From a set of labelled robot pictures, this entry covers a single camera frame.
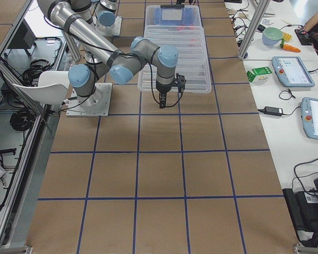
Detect toy carrot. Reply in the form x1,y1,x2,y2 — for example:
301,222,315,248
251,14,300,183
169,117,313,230
279,39,301,53

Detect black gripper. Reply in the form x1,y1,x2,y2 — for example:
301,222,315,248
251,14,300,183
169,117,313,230
156,80,175,109

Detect person forearm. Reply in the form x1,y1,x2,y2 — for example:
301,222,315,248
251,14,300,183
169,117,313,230
304,12,318,32

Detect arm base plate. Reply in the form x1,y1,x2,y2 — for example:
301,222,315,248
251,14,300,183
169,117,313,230
66,83,113,117
93,15,122,37

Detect aluminium frame post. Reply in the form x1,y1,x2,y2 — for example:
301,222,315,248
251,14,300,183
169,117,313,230
237,0,270,60

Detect toy corn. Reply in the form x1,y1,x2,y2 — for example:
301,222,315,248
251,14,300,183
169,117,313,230
282,32,292,42

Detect black box latch handle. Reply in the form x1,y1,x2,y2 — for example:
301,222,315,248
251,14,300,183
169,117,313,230
160,4,185,9

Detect green white carton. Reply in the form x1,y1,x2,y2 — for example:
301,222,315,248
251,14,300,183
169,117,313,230
246,66,272,83

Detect coiled black cables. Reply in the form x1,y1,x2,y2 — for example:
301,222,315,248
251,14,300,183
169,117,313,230
10,107,36,132

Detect clear plastic storage box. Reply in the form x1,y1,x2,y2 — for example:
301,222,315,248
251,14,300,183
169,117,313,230
145,5,201,26

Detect green and blue bowls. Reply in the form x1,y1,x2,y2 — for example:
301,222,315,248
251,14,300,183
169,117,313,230
262,27,283,46

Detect teach pendant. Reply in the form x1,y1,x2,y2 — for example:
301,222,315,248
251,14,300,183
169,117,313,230
271,56,315,88
301,97,318,140

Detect clear plastic box lid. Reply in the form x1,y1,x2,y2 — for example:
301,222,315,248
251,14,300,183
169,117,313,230
144,25,211,94

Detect white chair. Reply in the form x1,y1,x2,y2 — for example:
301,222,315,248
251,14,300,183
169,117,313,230
13,71,69,105

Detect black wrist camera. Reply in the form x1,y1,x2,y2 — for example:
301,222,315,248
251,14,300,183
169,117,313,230
174,73,186,94

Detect blue plastic tray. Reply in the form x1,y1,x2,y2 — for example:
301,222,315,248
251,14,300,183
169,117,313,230
146,6,195,25

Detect black power adapter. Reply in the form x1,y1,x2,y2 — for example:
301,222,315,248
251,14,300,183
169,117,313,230
258,106,284,116

